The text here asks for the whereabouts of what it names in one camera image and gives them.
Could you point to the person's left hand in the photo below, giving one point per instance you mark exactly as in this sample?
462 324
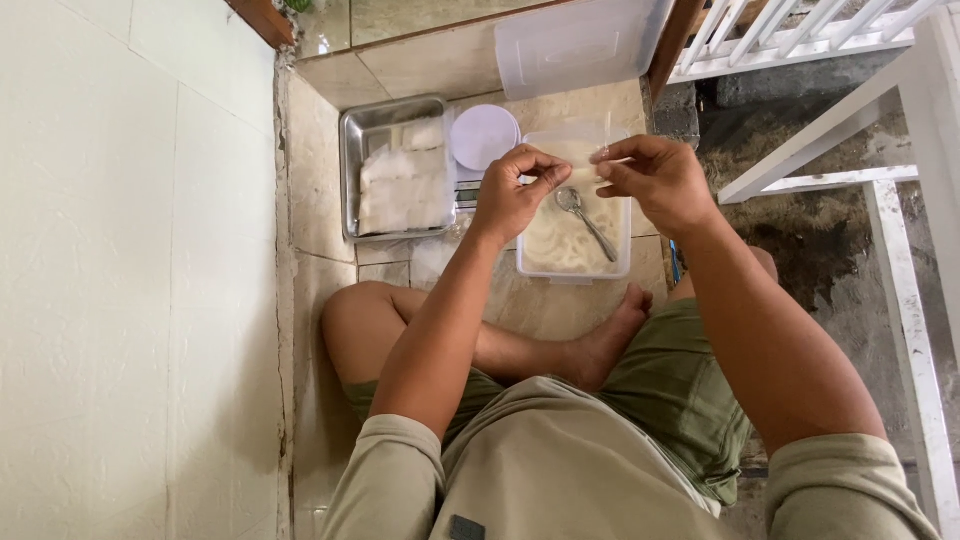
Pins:
506 202

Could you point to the person's right hand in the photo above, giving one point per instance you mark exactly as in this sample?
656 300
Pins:
664 184

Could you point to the small clear plastic bag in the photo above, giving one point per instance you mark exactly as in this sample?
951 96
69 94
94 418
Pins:
592 161

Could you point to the white digital kitchen scale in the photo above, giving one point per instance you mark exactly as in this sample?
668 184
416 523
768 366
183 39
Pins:
484 139

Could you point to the white sliced food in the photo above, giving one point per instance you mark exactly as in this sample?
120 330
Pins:
562 240

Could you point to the blue object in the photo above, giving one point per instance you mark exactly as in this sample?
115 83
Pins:
676 262

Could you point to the metal spoon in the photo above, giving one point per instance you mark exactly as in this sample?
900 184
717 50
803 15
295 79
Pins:
589 225

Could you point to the heap of empty plastic bags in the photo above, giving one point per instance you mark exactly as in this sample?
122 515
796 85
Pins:
435 259

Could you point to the clear plastic food container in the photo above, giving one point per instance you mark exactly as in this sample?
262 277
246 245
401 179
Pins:
574 279

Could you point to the pile of filled plastic packets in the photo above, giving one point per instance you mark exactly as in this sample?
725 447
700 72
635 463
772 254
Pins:
405 187

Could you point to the person's left leg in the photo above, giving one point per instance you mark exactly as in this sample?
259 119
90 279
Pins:
540 352

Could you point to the rectangular metal tray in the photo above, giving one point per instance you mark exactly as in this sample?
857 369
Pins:
352 172

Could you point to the clear plastic container lid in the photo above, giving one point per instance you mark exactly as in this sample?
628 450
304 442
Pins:
577 45

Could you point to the white railing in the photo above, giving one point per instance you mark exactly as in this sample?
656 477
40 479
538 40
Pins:
780 37

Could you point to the green shorts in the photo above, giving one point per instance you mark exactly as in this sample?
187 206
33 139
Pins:
675 390

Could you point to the green plant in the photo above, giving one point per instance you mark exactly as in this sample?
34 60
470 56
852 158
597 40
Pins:
298 4

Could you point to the brown wooden ledge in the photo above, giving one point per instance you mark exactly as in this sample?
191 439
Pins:
262 19

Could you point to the brown wooden post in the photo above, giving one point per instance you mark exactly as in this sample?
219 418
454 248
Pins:
671 41

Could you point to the white wooden frame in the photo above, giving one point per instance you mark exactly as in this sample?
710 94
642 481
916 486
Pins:
911 225

